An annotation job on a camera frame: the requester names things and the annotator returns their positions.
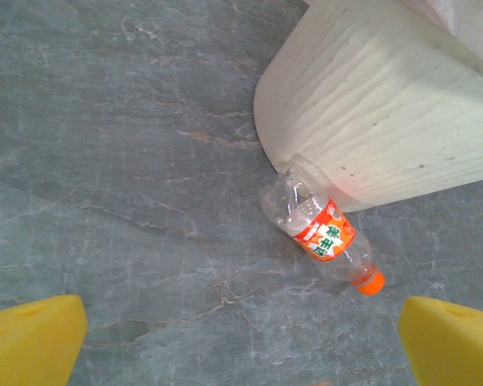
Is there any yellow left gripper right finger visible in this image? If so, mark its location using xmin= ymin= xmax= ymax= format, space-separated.
xmin=398 ymin=296 xmax=483 ymax=386

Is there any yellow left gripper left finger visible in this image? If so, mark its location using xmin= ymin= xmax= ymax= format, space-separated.
xmin=0 ymin=294 xmax=89 ymax=386

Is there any clear bottle orange label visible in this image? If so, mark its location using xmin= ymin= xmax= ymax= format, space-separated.
xmin=259 ymin=152 xmax=386 ymax=298

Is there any white ribbed plastic bin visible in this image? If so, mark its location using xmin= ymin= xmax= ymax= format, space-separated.
xmin=253 ymin=0 xmax=483 ymax=214

